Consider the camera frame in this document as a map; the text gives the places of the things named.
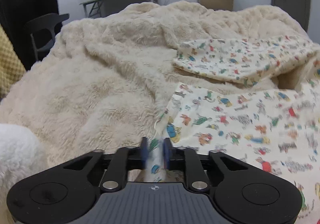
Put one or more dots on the cream fluffy blanket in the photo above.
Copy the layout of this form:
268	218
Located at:
106	80

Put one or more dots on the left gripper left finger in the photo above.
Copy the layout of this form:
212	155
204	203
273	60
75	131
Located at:
118	164

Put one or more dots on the white fluffy plush object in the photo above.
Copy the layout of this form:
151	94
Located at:
22	155

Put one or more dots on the black plastic chair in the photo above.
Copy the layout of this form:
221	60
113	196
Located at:
45	23

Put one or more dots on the black curtain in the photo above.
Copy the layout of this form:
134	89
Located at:
15	14

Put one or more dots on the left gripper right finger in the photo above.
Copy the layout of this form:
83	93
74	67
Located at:
190	163

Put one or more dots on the grey folding table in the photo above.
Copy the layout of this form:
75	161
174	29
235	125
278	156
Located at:
104	8

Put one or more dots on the yellow checkered towel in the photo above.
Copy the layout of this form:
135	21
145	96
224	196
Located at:
11	68

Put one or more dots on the cartoon print cream garment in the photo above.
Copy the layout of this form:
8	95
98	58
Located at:
273	123

